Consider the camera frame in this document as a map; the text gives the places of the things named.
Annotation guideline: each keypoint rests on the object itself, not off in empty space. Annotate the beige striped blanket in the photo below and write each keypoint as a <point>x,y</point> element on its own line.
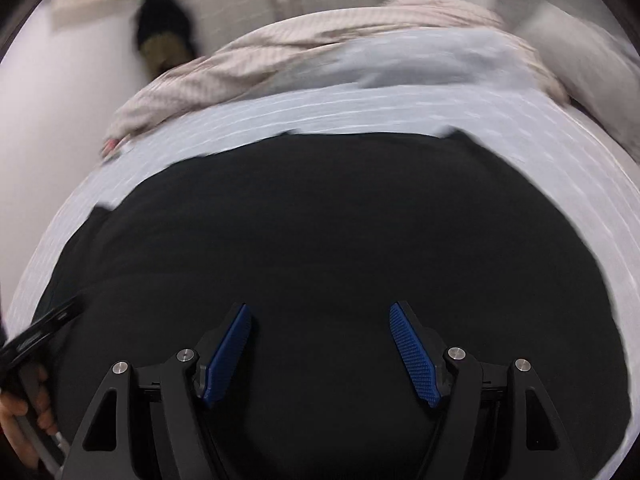
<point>225,75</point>

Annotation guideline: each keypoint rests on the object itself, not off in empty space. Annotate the light blue checked bed sheet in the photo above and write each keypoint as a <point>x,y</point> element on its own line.
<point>350,110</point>

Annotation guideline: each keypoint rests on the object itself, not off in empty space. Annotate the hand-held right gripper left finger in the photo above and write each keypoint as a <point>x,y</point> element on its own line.
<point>227,355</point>

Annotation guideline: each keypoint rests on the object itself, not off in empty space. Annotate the black and olive cloth bundle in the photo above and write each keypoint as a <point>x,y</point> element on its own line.
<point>167,35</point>

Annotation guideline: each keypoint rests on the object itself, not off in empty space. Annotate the grey pillow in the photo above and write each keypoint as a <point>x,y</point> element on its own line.
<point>590,60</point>

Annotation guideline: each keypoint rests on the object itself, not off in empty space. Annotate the person's left hand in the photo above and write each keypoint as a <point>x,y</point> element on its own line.
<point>17,430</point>

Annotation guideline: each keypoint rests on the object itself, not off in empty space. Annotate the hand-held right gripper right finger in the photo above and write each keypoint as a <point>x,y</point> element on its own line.
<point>412,355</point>

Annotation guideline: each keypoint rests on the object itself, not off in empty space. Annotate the black jacket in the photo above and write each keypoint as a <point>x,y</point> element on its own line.
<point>325,235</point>

